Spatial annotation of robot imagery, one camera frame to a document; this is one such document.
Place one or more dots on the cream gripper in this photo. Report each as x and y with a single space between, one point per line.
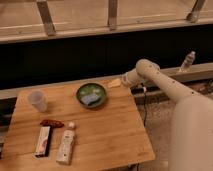
114 83

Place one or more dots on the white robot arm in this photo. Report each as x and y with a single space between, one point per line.
191 143

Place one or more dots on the green ceramic bowl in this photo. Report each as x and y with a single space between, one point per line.
90 88

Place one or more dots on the translucent plastic cup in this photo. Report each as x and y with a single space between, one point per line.
37 100

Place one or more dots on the blue sponge in bowl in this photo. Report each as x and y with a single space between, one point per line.
89 99

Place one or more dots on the wooden board table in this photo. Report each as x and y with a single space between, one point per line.
109 137

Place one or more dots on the clear plastic bottle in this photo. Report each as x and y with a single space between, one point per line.
188 61

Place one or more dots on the white tube with cap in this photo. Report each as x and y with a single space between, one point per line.
65 148

